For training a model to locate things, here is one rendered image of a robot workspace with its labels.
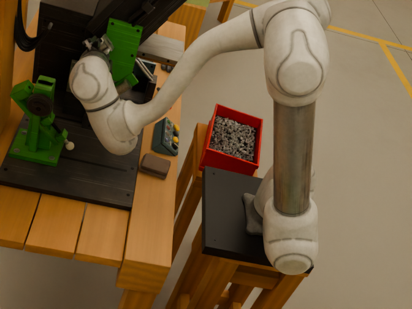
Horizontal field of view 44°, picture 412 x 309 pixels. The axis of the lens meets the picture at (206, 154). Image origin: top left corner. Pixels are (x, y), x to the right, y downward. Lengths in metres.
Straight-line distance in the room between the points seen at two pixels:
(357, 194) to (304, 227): 2.25
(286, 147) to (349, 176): 2.53
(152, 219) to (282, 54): 0.76
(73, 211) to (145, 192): 0.24
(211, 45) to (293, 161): 0.36
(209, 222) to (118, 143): 0.44
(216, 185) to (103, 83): 0.65
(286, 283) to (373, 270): 1.46
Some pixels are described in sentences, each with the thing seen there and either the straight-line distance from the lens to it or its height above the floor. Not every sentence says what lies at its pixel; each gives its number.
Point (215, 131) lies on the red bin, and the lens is 2.08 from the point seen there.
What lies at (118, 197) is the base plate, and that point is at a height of 0.90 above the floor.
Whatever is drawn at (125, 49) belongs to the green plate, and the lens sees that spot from 1.80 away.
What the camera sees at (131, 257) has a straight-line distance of 1.52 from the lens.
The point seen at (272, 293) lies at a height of 0.68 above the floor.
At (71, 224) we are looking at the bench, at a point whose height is 0.88.
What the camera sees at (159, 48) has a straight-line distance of 1.97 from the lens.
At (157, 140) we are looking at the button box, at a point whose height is 0.93.
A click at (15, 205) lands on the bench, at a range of 1.62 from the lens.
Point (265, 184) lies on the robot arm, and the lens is 1.66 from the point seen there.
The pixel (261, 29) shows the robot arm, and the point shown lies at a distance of 1.27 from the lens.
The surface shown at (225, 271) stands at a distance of 1.77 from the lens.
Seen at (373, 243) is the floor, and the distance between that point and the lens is 3.41.
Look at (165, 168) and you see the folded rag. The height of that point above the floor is 0.93.
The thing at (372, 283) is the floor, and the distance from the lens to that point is 3.19.
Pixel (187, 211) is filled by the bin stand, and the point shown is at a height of 0.59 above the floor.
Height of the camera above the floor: 2.11
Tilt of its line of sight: 39 degrees down
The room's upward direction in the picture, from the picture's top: 22 degrees clockwise
